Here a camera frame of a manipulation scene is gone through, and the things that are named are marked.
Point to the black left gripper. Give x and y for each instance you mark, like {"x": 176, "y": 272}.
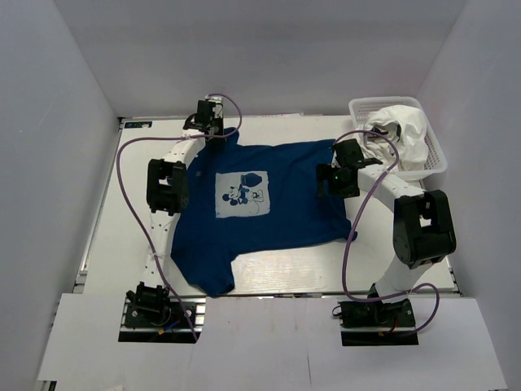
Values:
{"x": 216, "y": 133}

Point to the blue mickey t shirt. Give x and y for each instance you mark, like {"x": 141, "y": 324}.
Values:
{"x": 247, "y": 199}

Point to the white t shirt red print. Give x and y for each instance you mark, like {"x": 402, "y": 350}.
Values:
{"x": 414, "y": 130}

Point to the white plastic basket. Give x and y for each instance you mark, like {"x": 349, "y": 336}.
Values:
{"x": 360, "y": 109}

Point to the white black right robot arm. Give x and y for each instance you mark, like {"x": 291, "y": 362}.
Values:
{"x": 422, "y": 225}

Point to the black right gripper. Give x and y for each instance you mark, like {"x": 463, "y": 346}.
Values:
{"x": 323, "y": 179}

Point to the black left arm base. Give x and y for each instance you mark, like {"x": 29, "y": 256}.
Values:
{"x": 152, "y": 315}

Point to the white t shirt black print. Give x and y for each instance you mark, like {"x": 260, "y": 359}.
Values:
{"x": 385, "y": 143}

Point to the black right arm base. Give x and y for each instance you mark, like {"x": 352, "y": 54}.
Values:
{"x": 376, "y": 324}

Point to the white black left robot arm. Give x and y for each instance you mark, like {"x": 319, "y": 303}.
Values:
{"x": 167, "y": 192}

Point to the blue label sticker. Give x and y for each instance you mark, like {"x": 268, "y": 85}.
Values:
{"x": 138, "y": 124}

